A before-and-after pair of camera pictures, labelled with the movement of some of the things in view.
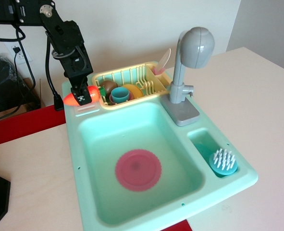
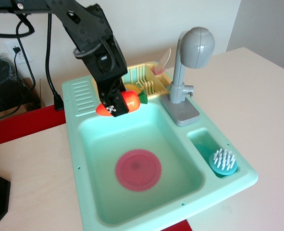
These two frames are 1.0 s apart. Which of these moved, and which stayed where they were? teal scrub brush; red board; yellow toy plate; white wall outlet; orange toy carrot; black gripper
Moved: black gripper; orange toy carrot
Stayed: white wall outlet; teal scrub brush; yellow toy plate; red board
